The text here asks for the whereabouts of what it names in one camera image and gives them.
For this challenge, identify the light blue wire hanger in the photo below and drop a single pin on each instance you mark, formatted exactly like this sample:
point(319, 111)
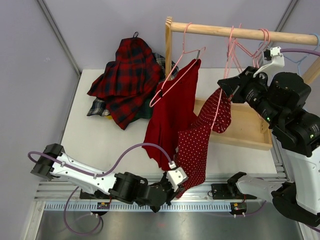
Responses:
point(306, 53)

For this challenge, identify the red polka dot skirt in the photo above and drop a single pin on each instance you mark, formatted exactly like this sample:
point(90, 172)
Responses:
point(193, 143)

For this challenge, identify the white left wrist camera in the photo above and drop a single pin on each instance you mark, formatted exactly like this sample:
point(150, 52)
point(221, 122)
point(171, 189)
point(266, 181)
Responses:
point(176, 176)

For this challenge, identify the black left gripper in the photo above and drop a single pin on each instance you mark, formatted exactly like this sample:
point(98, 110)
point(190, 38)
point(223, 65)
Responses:
point(171, 192)

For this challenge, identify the navy white plaid skirt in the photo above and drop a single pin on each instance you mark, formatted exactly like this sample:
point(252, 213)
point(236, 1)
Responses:
point(98, 107)

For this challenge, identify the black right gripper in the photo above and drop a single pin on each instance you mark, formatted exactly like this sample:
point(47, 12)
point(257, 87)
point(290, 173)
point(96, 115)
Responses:
point(244, 81)

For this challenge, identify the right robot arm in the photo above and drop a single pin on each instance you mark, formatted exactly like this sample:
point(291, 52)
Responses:
point(280, 102)

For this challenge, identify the aluminium mounting rail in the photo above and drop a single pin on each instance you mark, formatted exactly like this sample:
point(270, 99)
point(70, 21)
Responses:
point(283, 196)

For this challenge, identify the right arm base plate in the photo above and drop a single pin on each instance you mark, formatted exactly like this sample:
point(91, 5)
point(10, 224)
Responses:
point(222, 191)

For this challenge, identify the plain red skirt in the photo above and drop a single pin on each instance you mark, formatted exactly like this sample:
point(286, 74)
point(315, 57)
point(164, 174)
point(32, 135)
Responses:
point(175, 111)

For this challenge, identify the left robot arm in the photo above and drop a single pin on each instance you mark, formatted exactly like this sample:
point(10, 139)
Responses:
point(125, 187)

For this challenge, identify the red black plaid skirt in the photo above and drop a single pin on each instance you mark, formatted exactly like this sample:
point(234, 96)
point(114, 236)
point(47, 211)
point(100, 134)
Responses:
point(128, 81)

